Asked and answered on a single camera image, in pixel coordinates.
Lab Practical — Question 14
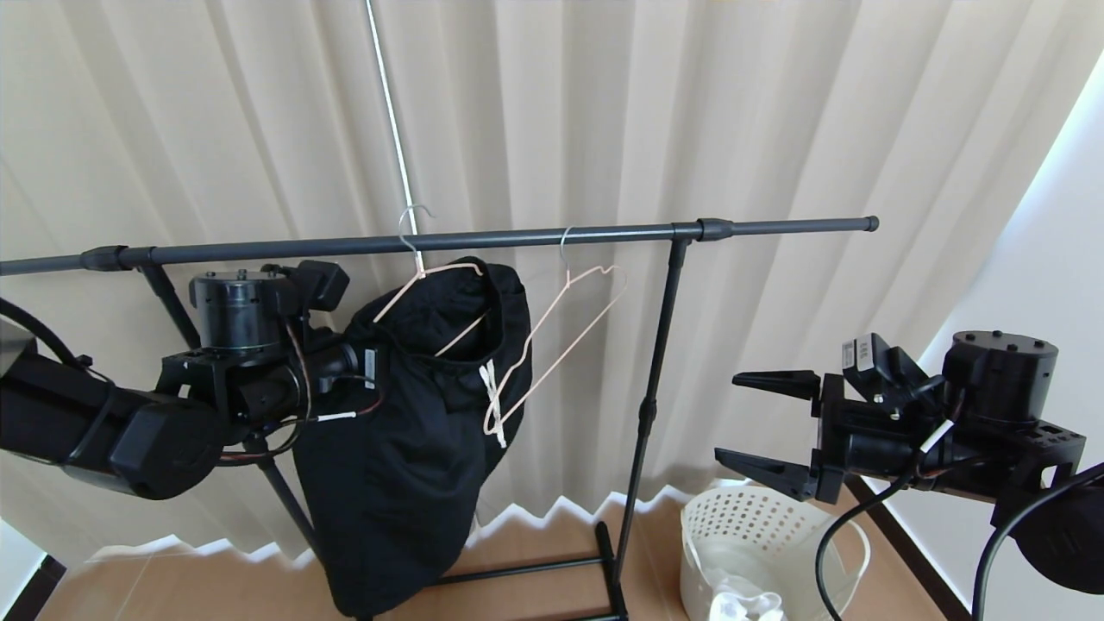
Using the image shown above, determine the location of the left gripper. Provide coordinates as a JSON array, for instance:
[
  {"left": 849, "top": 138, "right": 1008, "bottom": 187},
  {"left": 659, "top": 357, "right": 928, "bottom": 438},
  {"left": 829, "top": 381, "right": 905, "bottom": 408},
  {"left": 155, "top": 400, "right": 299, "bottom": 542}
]
[{"left": 304, "top": 339, "right": 382, "bottom": 394}]

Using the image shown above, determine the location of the black knitted garment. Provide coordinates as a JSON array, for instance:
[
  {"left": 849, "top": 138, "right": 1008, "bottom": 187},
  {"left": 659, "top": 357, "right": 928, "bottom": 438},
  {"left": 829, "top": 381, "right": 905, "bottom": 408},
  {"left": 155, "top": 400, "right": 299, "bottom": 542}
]
[{"left": 292, "top": 256, "right": 534, "bottom": 618}]

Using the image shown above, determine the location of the pink clothes hanger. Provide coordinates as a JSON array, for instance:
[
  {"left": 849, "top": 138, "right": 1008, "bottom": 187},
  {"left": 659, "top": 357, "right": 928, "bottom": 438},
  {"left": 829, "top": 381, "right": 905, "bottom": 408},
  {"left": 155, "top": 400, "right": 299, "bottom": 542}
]
[
  {"left": 372, "top": 204, "right": 493, "bottom": 359},
  {"left": 482, "top": 226, "right": 629, "bottom": 437}
]

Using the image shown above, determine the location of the white printed garment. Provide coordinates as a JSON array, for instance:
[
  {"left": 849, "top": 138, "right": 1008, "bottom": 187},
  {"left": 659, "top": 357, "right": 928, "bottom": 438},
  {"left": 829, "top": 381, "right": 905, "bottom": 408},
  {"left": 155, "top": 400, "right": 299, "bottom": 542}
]
[{"left": 707, "top": 576, "right": 787, "bottom": 621}]

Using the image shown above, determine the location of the beige curtain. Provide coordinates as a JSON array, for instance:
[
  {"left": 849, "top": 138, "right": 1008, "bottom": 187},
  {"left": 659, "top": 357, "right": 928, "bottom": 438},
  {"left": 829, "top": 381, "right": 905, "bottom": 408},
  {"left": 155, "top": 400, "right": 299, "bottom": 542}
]
[{"left": 0, "top": 0, "right": 1104, "bottom": 570}]

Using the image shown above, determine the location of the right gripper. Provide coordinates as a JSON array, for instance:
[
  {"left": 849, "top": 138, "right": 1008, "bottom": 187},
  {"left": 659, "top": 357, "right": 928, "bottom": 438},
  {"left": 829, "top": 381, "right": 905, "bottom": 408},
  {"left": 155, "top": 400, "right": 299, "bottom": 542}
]
[{"left": 713, "top": 370, "right": 958, "bottom": 505}]

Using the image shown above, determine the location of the white laundry basket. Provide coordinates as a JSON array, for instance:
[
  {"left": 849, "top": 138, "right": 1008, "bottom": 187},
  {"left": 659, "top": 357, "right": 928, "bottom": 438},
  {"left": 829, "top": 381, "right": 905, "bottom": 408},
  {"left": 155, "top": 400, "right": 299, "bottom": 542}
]
[{"left": 679, "top": 486, "right": 872, "bottom": 621}]

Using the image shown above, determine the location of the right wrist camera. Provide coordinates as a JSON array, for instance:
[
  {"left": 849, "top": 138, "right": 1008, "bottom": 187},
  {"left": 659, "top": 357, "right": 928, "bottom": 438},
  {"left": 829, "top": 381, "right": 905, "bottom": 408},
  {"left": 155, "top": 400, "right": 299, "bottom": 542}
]
[{"left": 841, "top": 332, "right": 947, "bottom": 404}]

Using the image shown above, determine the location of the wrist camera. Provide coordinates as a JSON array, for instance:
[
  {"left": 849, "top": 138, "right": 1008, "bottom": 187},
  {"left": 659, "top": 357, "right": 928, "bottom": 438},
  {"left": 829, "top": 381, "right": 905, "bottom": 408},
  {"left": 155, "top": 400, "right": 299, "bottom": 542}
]
[
  {"left": 261, "top": 260, "right": 351, "bottom": 316},
  {"left": 841, "top": 332, "right": 947, "bottom": 404}
]

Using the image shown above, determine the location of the black clothes rack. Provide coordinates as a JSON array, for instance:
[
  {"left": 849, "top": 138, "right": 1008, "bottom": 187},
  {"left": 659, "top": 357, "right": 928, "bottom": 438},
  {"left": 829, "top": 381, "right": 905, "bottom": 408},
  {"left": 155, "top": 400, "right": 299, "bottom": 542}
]
[{"left": 0, "top": 216, "right": 881, "bottom": 621}]

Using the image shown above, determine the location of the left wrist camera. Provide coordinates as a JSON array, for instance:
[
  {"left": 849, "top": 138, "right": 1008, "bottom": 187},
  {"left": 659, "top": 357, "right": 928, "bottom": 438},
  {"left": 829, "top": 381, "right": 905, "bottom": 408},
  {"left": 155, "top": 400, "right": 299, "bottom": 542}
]
[{"left": 261, "top": 260, "right": 351, "bottom": 316}]

